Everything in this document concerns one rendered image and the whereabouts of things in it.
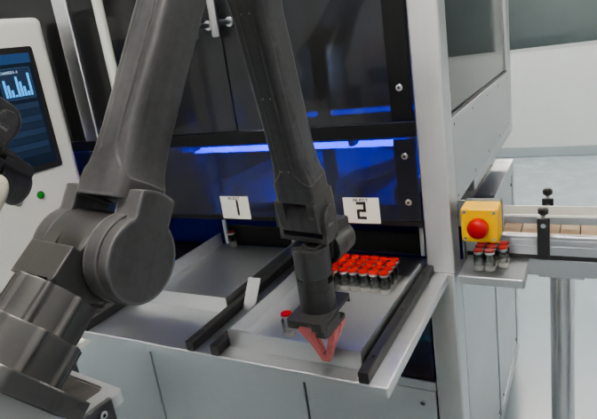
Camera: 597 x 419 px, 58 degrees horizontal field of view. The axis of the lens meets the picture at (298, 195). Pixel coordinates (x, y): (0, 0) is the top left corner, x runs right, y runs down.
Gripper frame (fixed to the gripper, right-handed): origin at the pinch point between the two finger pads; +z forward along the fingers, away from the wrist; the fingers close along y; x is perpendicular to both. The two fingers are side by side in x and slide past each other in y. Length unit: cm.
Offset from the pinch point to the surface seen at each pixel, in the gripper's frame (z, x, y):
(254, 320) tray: 1.5, 19.9, 9.1
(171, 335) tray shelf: 2.6, 34.7, 1.5
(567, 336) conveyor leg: 23, -33, 52
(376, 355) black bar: 0.3, -7.5, 2.8
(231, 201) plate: -13, 42, 38
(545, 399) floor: 92, -23, 118
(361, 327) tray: 2.3, -0.7, 13.1
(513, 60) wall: 2, 31, 498
